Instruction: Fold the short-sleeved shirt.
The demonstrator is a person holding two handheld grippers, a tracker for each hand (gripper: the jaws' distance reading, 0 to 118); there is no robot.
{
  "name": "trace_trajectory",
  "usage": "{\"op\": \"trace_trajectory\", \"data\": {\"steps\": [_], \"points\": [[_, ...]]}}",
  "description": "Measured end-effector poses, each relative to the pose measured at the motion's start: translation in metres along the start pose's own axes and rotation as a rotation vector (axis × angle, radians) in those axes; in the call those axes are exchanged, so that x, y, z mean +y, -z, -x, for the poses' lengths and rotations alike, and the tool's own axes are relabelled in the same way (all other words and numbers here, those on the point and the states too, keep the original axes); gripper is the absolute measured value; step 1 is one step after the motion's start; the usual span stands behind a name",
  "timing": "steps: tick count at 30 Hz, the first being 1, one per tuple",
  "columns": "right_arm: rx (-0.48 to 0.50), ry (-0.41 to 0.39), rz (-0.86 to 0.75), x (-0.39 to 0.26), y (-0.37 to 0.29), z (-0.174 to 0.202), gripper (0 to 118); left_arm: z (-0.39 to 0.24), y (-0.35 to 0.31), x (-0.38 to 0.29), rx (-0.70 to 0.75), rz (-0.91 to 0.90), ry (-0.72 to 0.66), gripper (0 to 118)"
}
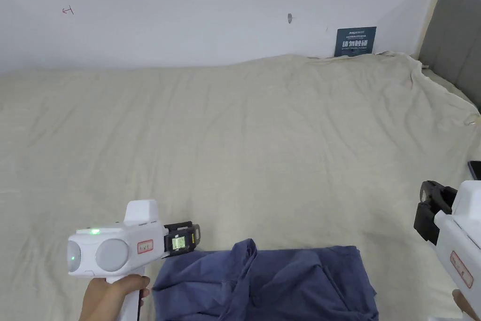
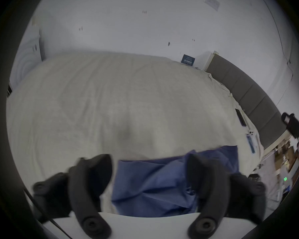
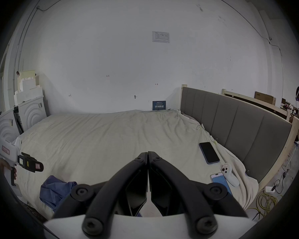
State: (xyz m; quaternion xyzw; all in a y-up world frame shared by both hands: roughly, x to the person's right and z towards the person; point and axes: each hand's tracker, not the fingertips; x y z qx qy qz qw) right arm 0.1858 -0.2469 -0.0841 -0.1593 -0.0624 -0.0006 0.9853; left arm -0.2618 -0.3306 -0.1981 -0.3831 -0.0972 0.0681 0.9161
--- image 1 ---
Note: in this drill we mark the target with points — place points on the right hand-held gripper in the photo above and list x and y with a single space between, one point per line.
464 238

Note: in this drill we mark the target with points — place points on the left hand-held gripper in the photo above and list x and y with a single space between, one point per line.
112 249

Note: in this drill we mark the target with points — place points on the person's left hand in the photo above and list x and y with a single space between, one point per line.
105 294

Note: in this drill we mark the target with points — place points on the person's right hand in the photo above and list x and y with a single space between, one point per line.
463 302

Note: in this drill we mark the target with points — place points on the black phone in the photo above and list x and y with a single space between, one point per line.
475 170

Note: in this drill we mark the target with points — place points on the dark blue shirt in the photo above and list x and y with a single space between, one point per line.
285 287

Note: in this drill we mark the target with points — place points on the bed with beige sheet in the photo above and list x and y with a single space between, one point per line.
240 140

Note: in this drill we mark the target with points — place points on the grey padded headboard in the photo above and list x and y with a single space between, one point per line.
453 39

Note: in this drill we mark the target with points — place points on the dark blue sign card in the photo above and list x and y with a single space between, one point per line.
355 42

